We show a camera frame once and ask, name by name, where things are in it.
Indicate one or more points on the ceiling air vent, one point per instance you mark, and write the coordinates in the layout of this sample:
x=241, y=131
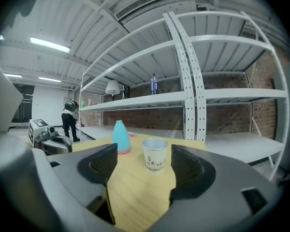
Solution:
x=149, y=2

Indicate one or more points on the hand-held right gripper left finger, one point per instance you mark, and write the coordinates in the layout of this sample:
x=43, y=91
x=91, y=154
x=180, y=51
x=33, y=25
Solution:
x=99, y=168

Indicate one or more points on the white metal shelving unit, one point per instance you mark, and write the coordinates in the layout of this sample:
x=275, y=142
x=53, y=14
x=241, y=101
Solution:
x=232, y=93
x=135, y=100

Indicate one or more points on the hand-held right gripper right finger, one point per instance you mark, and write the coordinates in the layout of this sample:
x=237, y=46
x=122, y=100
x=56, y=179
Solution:
x=191, y=175

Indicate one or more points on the white shade table lamp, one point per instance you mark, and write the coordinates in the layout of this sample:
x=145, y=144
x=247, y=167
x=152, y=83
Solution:
x=111, y=87

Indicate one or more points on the small pink blue toy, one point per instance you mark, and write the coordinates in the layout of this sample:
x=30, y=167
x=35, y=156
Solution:
x=132, y=134

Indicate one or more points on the green blurry object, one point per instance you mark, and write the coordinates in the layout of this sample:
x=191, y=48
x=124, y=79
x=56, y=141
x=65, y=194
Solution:
x=82, y=103

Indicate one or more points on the dark glass bottle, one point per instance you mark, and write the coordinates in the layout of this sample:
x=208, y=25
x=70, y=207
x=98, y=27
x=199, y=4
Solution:
x=126, y=92

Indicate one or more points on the teal plastic bottle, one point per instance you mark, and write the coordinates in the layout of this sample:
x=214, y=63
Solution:
x=121, y=139

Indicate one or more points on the wooden table black pedestal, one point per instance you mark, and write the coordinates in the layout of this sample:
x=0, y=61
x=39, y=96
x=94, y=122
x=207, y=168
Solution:
x=140, y=190

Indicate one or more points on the white paper cup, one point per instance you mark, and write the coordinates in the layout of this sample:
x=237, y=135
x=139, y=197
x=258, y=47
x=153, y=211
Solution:
x=154, y=156

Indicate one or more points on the blue label soda bottle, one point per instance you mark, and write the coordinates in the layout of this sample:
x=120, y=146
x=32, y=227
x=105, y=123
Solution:
x=154, y=84

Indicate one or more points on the ceiling light tube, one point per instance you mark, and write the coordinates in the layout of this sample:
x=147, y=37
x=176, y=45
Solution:
x=12, y=76
x=49, y=79
x=50, y=45

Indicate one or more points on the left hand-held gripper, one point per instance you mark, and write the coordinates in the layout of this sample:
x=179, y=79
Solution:
x=35, y=132

